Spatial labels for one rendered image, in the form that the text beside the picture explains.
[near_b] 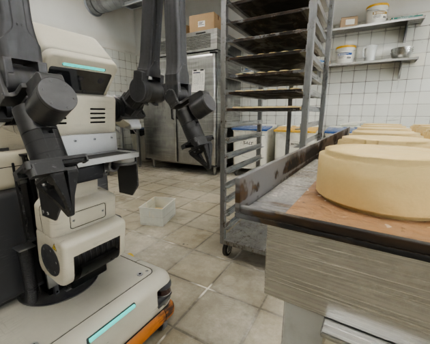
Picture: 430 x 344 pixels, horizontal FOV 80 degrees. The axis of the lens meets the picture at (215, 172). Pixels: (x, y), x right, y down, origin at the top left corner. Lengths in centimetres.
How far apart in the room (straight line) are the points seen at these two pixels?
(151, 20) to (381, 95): 358
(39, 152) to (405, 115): 403
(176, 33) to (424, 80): 367
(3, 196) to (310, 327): 101
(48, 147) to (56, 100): 9
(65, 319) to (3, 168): 53
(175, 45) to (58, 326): 94
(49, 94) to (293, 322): 43
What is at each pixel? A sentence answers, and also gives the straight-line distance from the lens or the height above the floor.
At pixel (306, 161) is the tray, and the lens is 18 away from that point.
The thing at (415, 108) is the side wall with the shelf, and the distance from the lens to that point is 419.
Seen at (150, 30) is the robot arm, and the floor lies 119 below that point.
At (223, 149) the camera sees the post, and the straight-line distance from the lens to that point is 151.
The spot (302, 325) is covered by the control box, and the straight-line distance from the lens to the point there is 21.
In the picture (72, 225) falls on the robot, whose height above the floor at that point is 60.
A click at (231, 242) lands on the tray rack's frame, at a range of 167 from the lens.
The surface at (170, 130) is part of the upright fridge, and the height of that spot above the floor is 68.
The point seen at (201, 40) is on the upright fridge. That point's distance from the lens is 402.
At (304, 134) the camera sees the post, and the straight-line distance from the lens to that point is 136.
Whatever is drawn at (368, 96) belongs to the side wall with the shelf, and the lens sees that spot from 416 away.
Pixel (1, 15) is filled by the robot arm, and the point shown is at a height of 109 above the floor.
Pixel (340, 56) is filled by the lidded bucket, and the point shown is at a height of 165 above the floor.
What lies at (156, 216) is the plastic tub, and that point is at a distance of 225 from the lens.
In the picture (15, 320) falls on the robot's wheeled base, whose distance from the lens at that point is 116.
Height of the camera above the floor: 94
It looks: 13 degrees down
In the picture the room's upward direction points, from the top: straight up
